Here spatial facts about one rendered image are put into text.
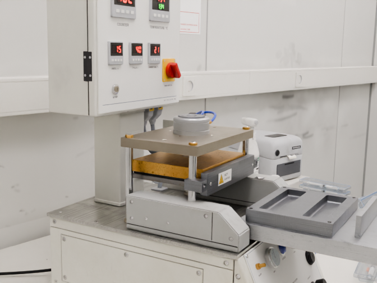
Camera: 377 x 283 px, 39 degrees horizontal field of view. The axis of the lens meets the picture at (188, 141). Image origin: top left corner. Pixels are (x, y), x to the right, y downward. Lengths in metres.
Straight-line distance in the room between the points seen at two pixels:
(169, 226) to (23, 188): 0.63
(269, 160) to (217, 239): 1.04
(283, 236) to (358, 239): 0.13
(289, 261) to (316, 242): 0.19
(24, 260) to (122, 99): 0.53
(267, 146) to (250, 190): 0.77
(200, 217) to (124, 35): 0.42
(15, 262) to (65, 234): 0.28
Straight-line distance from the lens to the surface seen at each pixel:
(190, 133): 1.11
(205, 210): 0.98
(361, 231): 0.99
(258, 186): 1.23
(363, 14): 3.31
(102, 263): 1.15
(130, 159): 1.09
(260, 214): 1.00
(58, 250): 1.22
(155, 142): 1.04
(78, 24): 1.10
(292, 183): 2.05
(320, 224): 0.97
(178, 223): 1.01
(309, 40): 2.74
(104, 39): 1.09
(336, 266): 1.44
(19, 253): 1.50
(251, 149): 1.95
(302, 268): 1.20
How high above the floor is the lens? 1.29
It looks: 10 degrees down
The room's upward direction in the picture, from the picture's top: 1 degrees clockwise
